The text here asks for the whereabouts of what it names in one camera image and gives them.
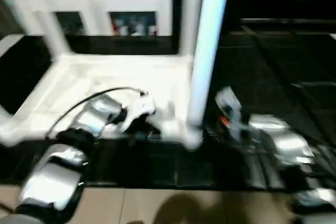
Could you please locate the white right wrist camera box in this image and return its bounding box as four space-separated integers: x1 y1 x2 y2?
215 88 243 117

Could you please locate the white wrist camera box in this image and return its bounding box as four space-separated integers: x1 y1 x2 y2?
215 88 243 117
122 95 176 133

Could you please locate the crumpled black plastic sheet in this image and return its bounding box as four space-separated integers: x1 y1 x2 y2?
205 33 336 189

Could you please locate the white plastic table top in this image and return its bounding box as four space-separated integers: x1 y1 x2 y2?
0 54 204 150

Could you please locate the dark low furniture silver edge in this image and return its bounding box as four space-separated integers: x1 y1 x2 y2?
240 18 336 31

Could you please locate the black work mat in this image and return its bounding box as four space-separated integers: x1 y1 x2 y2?
0 30 336 190

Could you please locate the white plastic table leg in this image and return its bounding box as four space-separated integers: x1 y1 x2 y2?
188 0 233 127
18 0 71 61
180 0 205 59

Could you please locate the white cabinet with glass doors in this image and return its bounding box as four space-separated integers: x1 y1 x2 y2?
10 0 175 38

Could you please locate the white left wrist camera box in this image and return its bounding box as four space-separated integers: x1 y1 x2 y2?
122 95 176 133

